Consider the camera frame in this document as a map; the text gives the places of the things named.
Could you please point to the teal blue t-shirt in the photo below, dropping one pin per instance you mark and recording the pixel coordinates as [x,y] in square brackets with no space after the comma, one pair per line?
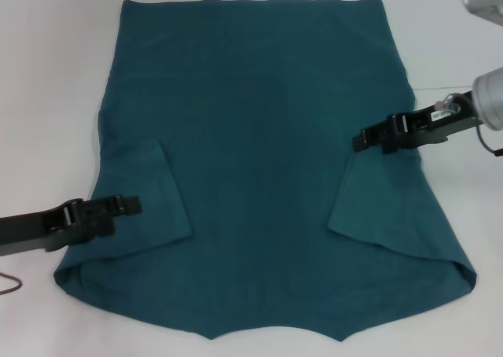
[259,156]

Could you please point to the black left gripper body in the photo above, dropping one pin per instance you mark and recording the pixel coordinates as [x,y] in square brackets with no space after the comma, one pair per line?
[35,229]

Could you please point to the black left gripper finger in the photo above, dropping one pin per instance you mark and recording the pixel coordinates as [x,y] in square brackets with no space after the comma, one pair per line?
[98,229]
[118,207]

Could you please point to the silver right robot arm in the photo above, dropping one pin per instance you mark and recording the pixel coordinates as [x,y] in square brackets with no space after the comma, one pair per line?
[491,97]

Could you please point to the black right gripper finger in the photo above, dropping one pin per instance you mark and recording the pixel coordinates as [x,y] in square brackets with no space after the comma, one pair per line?
[377,135]
[395,146]

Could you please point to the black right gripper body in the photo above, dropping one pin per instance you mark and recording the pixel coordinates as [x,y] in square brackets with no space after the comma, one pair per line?
[440,127]

